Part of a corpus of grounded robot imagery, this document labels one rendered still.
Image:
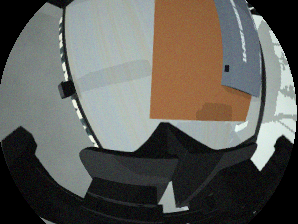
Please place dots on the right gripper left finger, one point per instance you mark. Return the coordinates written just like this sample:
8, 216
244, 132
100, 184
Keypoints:
149, 165

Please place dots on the grey network switch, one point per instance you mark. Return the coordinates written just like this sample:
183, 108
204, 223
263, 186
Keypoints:
242, 62

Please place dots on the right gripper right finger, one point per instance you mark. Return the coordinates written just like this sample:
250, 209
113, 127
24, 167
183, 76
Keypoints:
198, 163

